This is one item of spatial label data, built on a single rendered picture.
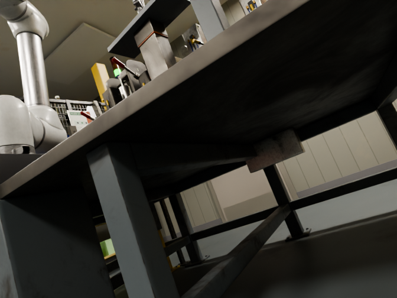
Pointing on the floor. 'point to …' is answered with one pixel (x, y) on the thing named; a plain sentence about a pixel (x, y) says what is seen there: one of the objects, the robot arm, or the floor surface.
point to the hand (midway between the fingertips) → (144, 18)
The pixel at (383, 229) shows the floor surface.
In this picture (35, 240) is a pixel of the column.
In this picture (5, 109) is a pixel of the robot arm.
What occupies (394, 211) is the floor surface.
